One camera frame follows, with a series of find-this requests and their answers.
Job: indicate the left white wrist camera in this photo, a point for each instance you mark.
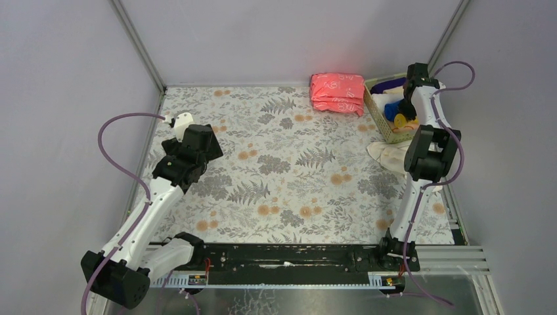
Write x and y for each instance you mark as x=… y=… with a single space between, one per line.
x=179 y=124

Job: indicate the orange cartoon towel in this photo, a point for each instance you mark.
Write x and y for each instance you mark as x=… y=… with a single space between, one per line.
x=409 y=127

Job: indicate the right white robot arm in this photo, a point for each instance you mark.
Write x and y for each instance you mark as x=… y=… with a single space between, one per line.
x=429 y=158

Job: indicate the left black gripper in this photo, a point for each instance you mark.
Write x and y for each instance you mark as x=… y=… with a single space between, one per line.
x=208 y=142

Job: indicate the white rolled towel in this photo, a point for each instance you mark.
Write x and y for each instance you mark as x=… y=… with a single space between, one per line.
x=381 y=100

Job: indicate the pink folded towel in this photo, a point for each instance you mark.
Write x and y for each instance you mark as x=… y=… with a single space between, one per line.
x=338 y=92

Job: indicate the purple rolled towel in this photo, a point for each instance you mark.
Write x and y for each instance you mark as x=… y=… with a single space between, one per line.
x=379 y=88

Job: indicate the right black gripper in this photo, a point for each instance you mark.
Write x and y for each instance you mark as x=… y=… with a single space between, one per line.
x=408 y=107

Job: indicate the blue towel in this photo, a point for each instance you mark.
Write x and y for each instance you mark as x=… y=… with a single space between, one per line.
x=391 y=110

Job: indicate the green plastic basket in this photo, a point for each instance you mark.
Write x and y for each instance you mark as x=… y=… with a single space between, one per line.
x=381 y=122

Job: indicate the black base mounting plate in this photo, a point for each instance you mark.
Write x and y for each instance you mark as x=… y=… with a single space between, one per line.
x=295 y=264

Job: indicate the floral tablecloth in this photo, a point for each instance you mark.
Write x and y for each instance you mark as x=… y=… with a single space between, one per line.
x=288 y=174

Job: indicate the yellow white towel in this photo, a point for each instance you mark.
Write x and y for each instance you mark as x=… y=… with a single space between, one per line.
x=400 y=121

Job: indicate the cream crumpled towel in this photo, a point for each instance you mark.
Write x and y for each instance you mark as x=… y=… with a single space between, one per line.
x=390 y=156

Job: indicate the cream rolled towel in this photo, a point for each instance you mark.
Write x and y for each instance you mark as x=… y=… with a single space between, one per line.
x=393 y=91

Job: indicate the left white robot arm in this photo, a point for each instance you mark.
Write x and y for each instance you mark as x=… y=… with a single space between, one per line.
x=122 y=271

